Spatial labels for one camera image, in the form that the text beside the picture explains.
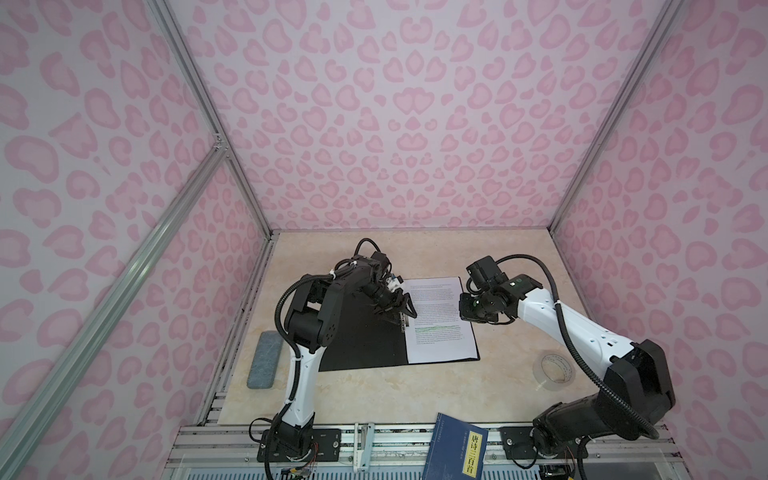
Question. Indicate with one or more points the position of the grey whiteboard eraser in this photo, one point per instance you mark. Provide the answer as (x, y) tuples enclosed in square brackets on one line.
[(265, 360)]

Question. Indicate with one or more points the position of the metal folder clip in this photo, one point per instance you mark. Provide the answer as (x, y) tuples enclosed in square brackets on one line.
[(404, 321)]

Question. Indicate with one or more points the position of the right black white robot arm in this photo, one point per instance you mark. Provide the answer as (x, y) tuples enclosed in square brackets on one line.
[(633, 381)]

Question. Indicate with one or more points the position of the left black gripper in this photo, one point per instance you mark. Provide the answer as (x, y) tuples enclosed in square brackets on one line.
[(395, 302)]

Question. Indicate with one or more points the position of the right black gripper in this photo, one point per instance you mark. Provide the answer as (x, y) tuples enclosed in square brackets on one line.
[(465, 313)]

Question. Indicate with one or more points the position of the aluminium diagonal frame bar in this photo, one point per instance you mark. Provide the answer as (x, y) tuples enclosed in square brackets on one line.
[(39, 413)]

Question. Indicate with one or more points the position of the clear tape roll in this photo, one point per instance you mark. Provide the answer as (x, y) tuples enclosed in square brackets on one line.
[(553, 371)]

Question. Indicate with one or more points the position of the blue book yellow label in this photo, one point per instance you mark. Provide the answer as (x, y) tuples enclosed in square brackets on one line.
[(456, 451)]

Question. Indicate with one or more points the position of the right aluminium corner post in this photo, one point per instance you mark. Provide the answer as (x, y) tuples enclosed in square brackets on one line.
[(663, 26)]

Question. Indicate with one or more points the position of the left aluminium corner post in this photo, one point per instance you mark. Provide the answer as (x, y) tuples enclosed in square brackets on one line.
[(167, 23)]

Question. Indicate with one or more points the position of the white black file folder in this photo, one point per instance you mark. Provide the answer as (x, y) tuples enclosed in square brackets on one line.
[(365, 341)]

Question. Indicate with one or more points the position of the printed paper sheet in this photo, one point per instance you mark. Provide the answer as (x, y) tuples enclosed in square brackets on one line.
[(438, 334)]

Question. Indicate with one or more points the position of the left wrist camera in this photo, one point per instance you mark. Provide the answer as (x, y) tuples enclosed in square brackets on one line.
[(393, 282)]

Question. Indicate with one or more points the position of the aluminium corner post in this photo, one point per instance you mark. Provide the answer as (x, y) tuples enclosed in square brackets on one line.
[(663, 26), (167, 23)]

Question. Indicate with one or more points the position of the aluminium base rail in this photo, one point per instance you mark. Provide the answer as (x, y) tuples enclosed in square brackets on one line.
[(399, 451)]

